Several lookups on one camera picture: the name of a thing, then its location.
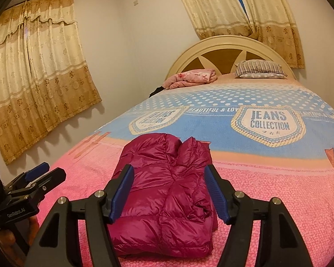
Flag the magenta puffer jacket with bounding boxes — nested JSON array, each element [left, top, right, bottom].
[[108, 133, 218, 259]]

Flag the left hand holding gripper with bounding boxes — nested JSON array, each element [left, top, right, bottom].
[[0, 216, 40, 266]]

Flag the blue pink jeans blanket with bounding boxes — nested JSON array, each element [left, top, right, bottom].
[[38, 77, 334, 266]]

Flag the beige side window curtain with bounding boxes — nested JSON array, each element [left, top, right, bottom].
[[0, 0, 101, 164]]

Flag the black item beside bed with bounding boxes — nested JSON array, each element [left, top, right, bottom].
[[149, 86, 164, 98]]

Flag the pink floral folded blanket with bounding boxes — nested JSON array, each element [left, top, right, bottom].
[[162, 69, 217, 89]]

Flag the striped grey pillow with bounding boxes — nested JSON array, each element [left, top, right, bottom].
[[235, 59, 287, 79]]

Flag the cream arched wooden headboard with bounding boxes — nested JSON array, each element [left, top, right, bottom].
[[167, 35, 296, 79]]

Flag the beige window curtain behind bed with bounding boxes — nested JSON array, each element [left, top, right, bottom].
[[181, 0, 305, 69]]

